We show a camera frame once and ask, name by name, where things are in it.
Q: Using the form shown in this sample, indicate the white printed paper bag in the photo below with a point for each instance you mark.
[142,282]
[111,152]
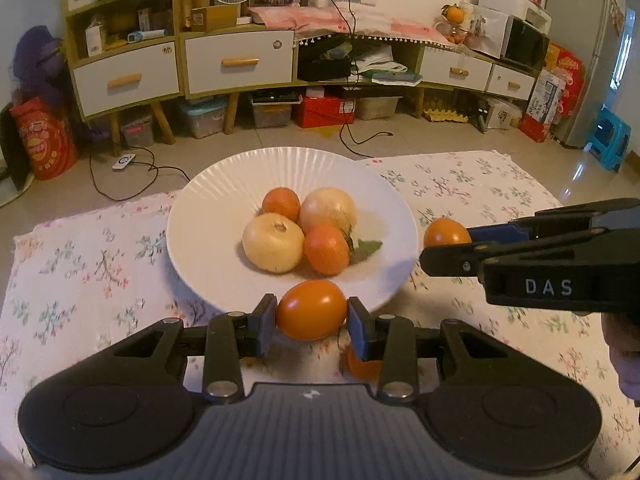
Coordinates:
[487,30]

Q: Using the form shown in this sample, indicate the red gift box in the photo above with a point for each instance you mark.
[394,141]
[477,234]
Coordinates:
[535,129]

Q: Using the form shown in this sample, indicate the person's right hand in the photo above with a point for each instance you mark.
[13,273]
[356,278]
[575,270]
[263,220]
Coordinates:
[625,355]

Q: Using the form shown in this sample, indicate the black panel white base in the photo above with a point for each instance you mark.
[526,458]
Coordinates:
[10,150]

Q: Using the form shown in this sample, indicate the clear storage box orange contents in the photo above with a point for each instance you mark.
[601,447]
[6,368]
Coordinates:
[272,115]

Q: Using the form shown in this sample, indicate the clear storage box teal lid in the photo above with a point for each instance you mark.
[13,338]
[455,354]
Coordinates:
[200,122]

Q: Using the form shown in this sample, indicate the wooden drawer cabinet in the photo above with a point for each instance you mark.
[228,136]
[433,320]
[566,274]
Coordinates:
[181,65]

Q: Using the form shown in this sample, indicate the beige clear storage box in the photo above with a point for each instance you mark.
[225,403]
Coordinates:
[377,107]

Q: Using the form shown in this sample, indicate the silver refrigerator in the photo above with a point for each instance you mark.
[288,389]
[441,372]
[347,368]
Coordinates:
[585,60]

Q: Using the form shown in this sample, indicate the white carton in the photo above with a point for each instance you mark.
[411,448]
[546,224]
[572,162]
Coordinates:
[94,40]

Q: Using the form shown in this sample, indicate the tangerine with leaf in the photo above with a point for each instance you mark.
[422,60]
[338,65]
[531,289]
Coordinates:
[325,250]

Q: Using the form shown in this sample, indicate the glass stand with oranges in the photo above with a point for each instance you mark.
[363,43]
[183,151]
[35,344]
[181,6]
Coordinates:
[452,14]

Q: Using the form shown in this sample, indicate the small white drawer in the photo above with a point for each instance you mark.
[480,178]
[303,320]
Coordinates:
[500,77]

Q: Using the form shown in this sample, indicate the floral tablecloth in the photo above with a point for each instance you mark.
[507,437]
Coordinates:
[100,270]

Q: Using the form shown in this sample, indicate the black bag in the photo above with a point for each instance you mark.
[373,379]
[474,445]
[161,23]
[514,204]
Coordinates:
[325,70]

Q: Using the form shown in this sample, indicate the blue plastic stool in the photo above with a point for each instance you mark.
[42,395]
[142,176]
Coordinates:
[607,135]

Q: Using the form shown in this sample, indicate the white plate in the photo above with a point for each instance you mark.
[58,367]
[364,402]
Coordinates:
[225,200]

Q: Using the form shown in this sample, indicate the pile of papers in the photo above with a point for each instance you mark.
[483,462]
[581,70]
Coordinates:
[380,60]

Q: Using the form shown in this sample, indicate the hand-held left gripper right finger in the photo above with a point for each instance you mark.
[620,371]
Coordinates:
[359,329]

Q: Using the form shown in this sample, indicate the yellow egg carton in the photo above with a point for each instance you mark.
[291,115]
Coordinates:
[445,116]

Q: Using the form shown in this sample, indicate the white blue thermometer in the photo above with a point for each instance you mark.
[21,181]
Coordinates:
[145,36]

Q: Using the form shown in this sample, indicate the purple plush toy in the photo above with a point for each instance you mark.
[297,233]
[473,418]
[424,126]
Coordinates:
[40,60]

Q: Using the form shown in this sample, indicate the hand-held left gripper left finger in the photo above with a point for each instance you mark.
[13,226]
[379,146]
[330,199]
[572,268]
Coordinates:
[265,322]

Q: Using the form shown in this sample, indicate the cardboard box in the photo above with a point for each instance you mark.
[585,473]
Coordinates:
[215,19]

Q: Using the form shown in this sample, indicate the pale yellow round fruit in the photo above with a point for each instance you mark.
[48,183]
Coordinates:
[273,244]
[328,209]

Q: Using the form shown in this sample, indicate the small clear storage box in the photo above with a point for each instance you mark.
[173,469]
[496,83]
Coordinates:
[137,132]

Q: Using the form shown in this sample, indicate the pink cloth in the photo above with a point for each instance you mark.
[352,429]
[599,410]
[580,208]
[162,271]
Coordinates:
[310,17]

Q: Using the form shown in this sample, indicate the small white device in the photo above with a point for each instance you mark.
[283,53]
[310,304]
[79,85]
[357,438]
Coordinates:
[122,161]

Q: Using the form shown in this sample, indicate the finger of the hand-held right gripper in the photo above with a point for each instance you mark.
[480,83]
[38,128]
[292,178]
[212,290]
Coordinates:
[495,234]
[450,262]

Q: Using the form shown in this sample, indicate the white printed box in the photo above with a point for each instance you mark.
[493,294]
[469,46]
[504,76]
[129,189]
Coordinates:
[500,115]

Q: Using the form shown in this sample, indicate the tall wooden shelf cabinet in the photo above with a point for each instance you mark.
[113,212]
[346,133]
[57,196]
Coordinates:
[67,25]

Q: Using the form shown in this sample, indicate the black microwave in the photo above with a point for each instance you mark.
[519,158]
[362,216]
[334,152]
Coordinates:
[525,42]

